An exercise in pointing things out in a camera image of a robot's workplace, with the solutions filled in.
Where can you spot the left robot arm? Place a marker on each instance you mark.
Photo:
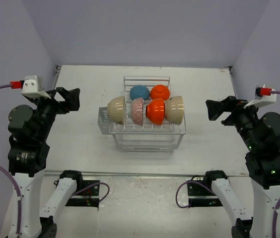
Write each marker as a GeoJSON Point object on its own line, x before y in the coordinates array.
{"type": "Point", "coordinates": [29, 129]}

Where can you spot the white wire dish rack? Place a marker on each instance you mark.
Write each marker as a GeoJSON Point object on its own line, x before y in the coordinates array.
{"type": "Point", "coordinates": [149, 137]}

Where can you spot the clear plastic cutlery holder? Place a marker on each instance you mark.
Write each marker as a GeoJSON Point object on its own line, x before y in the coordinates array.
{"type": "Point", "coordinates": [104, 121]}

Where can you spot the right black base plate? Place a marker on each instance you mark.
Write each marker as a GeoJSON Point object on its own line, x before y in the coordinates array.
{"type": "Point", "coordinates": [200, 197]}

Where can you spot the pink floral ceramic bowl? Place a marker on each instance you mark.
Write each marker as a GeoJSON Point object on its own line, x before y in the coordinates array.
{"type": "Point", "coordinates": [135, 111]}

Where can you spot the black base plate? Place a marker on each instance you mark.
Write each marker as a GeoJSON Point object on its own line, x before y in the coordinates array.
{"type": "Point", "coordinates": [87, 198]}
{"type": "Point", "coordinates": [200, 197]}

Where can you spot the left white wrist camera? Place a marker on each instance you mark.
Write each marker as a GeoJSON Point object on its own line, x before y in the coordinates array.
{"type": "Point", "coordinates": [33, 87]}

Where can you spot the small orange plastic bowl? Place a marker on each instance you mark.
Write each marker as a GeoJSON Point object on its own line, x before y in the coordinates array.
{"type": "Point", "coordinates": [160, 91]}

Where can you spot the large orange ceramic bowl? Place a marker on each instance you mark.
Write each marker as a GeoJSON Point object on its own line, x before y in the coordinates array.
{"type": "Point", "coordinates": [155, 111]}

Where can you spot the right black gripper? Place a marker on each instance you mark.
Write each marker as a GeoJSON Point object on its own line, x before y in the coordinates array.
{"type": "Point", "coordinates": [230, 103]}

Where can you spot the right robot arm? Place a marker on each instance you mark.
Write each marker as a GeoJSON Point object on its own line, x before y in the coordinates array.
{"type": "Point", "coordinates": [262, 138]}

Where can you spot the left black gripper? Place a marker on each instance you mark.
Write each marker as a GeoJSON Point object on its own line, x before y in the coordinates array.
{"type": "Point", "coordinates": [71, 100]}

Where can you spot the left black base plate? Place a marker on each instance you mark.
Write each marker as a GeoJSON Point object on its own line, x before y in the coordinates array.
{"type": "Point", "coordinates": [87, 198]}

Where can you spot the blue plastic bowl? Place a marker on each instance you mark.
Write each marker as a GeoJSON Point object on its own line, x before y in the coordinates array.
{"type": "Point", "coordinates": [139, 91]}

